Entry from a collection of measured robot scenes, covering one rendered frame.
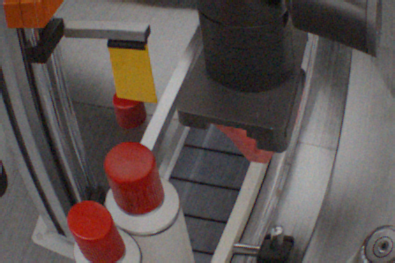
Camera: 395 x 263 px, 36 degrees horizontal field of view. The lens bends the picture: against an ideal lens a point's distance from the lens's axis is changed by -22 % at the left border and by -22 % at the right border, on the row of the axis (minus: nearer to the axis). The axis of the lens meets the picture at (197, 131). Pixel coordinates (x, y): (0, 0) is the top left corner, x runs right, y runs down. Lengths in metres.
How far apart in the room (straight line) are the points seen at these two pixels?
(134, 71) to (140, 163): 0.07
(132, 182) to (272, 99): 0.09
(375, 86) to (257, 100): 0.35
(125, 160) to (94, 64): 0.45
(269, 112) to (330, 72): 0.42
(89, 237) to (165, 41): 0.51
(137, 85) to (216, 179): 0.22
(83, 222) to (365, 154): 0.36
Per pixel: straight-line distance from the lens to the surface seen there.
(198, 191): 0.69
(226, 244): 0.61
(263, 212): 0.67
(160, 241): 0.48
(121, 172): 0.45
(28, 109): 0.57
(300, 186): 0.74
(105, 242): 0.43
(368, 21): 0.37
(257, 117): 0.44
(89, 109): 0.84
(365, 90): 0.77
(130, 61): 0.48
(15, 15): 0.45
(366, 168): 0.70
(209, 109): 0.44
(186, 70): 0.67
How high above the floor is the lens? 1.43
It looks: 49 degrees down
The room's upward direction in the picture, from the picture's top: 9 degrees counter-clockwise
